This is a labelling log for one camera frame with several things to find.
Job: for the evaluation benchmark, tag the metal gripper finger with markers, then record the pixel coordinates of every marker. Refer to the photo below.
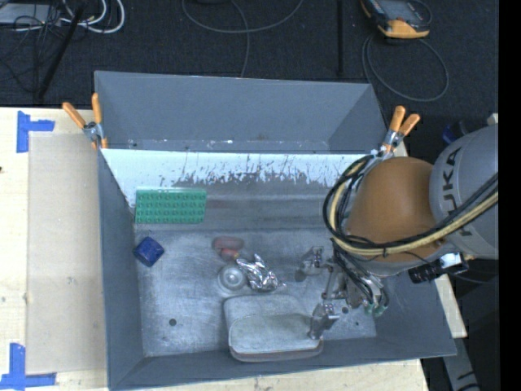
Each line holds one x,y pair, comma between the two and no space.
314,261
323,318

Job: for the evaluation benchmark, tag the crumpled silver foil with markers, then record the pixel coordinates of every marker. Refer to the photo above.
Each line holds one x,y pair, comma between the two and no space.
260,276

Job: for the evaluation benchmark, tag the grey flat pad brown edge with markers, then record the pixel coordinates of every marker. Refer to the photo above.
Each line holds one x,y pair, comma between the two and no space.
264,332

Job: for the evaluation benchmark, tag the red-brown rounded lump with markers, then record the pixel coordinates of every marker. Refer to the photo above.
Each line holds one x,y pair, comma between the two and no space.
227,243

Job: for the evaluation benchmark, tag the grey metal bin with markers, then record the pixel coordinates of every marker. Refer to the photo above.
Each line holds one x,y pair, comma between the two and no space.
195,283

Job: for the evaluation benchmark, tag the green studded flat plate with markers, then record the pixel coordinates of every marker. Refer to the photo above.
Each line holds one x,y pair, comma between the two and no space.
170,206

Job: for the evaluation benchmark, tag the blue cube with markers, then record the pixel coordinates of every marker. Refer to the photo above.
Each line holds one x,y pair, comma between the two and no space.
149,251

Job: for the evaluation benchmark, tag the pale wood flat board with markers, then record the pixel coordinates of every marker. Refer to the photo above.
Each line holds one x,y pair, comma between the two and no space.
65,259

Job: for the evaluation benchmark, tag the black cylinder on white bracket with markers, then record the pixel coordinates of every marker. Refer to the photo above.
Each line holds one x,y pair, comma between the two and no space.
427,272

